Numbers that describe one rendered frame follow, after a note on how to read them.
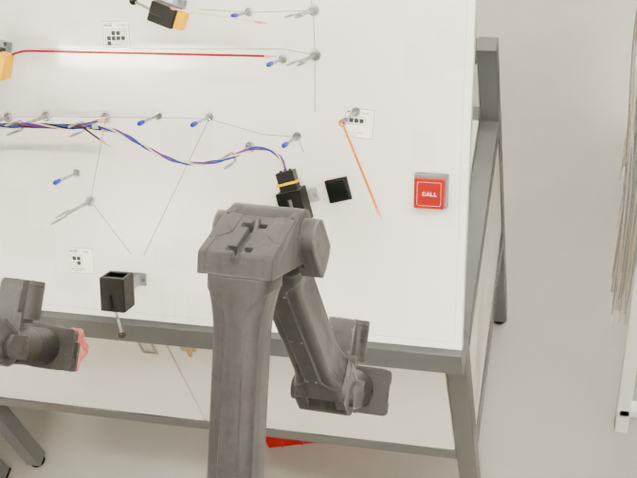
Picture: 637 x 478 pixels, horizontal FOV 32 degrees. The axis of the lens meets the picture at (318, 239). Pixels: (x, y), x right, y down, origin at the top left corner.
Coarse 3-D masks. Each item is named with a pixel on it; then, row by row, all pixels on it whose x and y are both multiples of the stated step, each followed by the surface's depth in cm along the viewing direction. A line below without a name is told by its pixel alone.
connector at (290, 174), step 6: (276, 174) 181; (282, 174) 180; (288, 174) 180; (294, 174) 181; (282, 180) 181; (288, 180) 180; (294, 180) 180; (282, 186) 181; (288, 186) 181; (294, 186) 180; (282, 192) 181
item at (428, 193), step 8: (416, 184) 180; (424, 184) 179; (432, 184) 179; (440, 184) 179; (416, 192) 180; (424, 192) 180; (432, 192) 179; (440, 192) 179; (416, 200) 181; (424, 200) 180; (432, 200) 180; (440, 200) 180; (424, 208) 181; (432, 208) 180; (440, 208) 180
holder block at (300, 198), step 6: (300, 186) 182; (288, 192) 180; (294, 192) 180; (300, 192) 180; (306, 192) 183; (282, 198) 180; (288, 198) 180; (294, 198) 180; (300, 198) 180; (306, 198) 182; (282, 204) 181; (288, 204) 181; (294, 204) 180; (300, 204) 180; (306, 204) 182; (312, 216) 183
